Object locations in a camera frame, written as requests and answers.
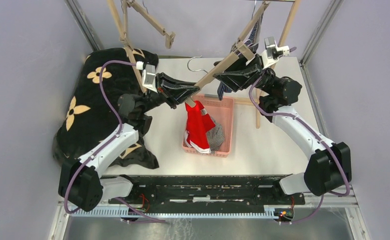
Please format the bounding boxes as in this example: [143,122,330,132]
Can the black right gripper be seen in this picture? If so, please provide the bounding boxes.
[214,47,278,96]

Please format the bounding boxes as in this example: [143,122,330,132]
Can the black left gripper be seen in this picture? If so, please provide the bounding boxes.
[139,72,200,115]

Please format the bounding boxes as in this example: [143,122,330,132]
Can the dark striped boxer shorts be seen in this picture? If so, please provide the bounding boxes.
[217,13,263,101]

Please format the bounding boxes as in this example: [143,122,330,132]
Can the red printed underwear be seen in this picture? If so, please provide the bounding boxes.
[184,100,215,154]

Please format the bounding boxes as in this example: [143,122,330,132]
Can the wooden clip hanger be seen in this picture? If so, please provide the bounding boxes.
[126,0,175,49]
[120,0,133,49]

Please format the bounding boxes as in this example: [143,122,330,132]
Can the grey striped underwear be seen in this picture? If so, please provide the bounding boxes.
[206,118,225,151]

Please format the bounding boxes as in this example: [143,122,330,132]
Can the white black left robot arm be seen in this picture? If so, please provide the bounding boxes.
[58,72,201,214]

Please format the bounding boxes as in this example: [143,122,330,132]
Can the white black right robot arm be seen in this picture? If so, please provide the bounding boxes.
[213,54,351,204]

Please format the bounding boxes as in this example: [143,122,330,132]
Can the empty wooden clip hanger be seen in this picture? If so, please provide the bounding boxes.
[120,0,133,49]

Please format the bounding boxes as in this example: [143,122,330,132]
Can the pink perforated plastic basket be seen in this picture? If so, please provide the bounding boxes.
[193,94,235,158]

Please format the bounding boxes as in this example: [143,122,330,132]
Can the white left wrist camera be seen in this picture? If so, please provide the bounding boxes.
[136,61,157,92]

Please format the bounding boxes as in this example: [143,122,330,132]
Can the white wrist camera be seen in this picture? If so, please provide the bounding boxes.
[260,36,291,70]
[136,61,157,92]

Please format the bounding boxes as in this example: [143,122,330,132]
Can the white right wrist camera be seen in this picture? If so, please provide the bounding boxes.
[260,36,291,70]

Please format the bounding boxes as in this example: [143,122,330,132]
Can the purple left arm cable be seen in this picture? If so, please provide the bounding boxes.
[63,60,139,215]

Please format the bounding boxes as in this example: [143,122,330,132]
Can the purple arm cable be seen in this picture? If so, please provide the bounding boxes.
[63,60,139,215]
[248,46,350,198]

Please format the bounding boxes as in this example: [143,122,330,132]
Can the wooden clothes rack frame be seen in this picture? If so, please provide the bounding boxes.
[106,0,302,129]

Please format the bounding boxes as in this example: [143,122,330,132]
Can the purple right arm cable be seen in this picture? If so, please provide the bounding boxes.
[248,46,350,198]

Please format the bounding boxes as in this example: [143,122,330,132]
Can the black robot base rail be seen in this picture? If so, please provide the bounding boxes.
[108,174,306,222]

